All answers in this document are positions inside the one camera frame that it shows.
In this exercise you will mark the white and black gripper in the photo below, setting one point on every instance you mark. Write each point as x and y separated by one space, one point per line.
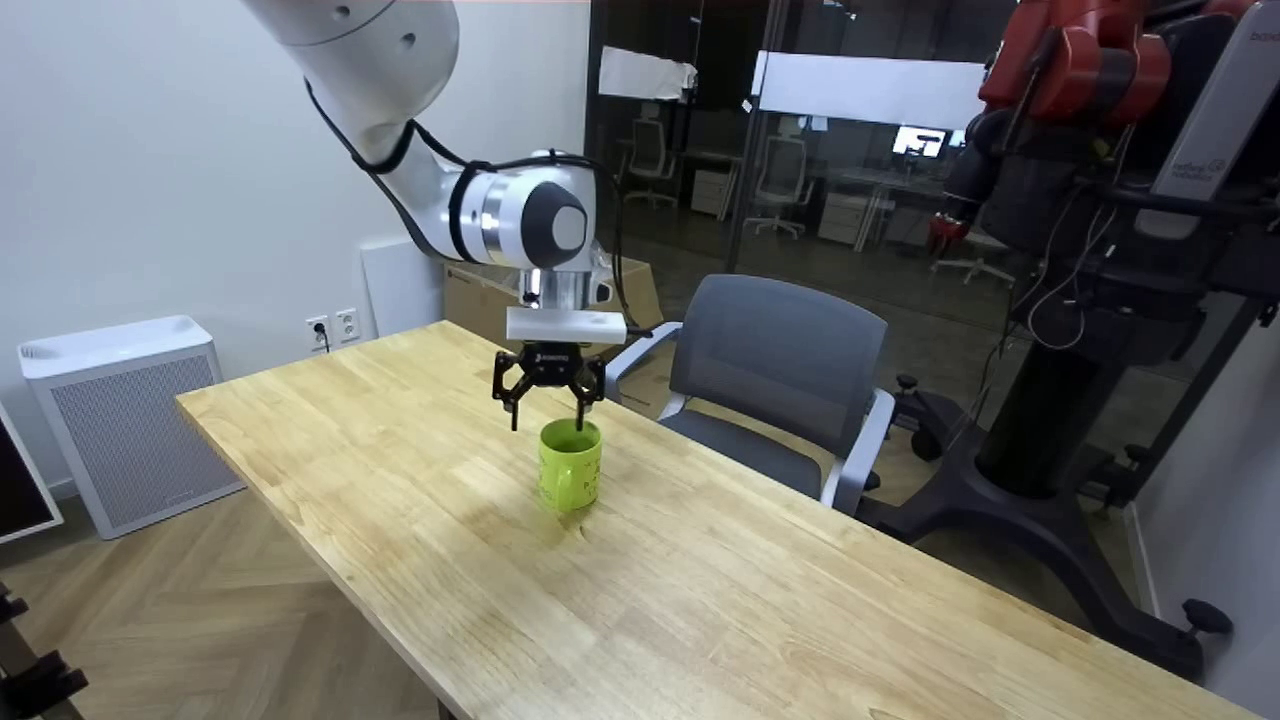
566 324

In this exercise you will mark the green plastic cup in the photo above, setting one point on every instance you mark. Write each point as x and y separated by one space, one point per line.
571 475

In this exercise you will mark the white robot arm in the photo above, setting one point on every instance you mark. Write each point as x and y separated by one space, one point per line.
361 41

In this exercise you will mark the grey chair with white armrests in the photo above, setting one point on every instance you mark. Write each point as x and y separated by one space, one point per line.
787 346

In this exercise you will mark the small frosted glass strip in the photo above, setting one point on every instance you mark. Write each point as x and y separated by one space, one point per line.
645 75

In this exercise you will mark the white air purifier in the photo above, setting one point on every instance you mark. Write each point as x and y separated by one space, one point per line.
125 427

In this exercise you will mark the white frosted glass strip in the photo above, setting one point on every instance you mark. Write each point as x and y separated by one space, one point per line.
864 89

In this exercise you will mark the white office swivel chair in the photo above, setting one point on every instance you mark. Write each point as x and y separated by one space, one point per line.
974 265

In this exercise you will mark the lit computer monitor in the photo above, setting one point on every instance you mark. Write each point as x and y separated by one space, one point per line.
920 143

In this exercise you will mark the dark framed screen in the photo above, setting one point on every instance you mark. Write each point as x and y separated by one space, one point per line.
21 482

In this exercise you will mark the black stand foot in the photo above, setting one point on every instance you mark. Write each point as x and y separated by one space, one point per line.
34 681

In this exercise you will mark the white wall panel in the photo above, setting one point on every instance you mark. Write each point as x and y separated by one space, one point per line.
396 285

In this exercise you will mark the white wall outlet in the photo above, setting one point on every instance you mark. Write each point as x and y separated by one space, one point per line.
344 324
316 329

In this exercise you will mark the red and black pedestal robot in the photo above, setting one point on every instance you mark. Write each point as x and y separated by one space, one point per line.
1083 65

